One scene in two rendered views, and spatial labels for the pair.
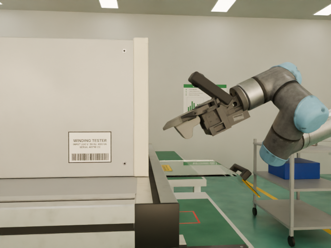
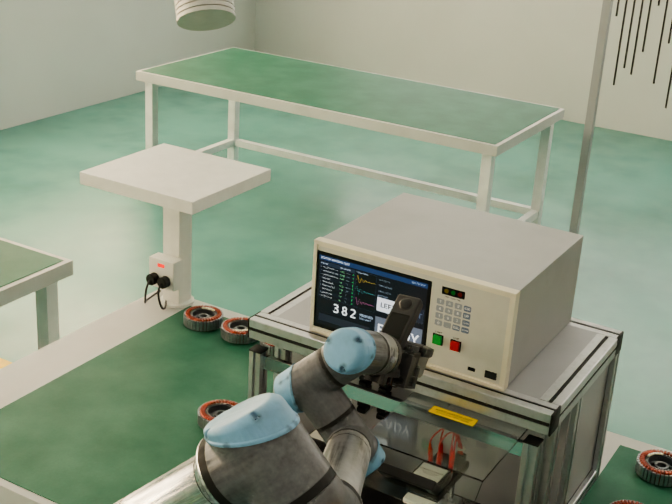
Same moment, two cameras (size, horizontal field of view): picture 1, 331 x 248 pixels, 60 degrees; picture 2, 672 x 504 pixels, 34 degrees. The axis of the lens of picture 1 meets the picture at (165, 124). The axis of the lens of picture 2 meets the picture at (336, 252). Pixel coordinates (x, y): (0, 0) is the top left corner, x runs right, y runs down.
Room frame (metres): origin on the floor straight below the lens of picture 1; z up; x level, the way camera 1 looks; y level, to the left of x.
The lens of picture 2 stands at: (1.63, -1.66, 2.13)
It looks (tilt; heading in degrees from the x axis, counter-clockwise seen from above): 22 degrees down; 124
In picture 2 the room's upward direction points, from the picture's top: 4 degrees clockwise
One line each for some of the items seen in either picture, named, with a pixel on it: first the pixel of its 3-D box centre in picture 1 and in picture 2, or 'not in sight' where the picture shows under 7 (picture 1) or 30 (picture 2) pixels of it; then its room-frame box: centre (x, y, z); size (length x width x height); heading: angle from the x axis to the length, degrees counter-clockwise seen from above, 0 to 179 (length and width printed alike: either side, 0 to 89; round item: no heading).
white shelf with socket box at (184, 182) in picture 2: not in sight; (176, 249); (-0.32, 0.41, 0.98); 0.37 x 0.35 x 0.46; 5
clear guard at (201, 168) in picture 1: (186, 176); (444, 446); (0.81, -0.06, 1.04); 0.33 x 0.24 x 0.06; 95
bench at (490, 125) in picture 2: not in sight; (342, 157); (-1.60, 3.08, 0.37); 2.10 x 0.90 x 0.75; 5
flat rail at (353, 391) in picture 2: not in sight; (386, 402); (0.63, 0.02, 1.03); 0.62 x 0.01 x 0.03; 5
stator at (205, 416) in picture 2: not in sight; (221, 416); (0.13, 0.09, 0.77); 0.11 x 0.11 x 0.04
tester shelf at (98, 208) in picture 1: (54, 169); (436, 334); (0.61, 0.24, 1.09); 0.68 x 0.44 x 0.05; 5
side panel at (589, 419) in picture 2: not in sight; (582, 439); (0.92, 0.34, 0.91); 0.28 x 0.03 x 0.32; 95
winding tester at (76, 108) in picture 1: (55, 110); (448, 282); (0.62, 0.24, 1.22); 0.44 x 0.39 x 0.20; 5
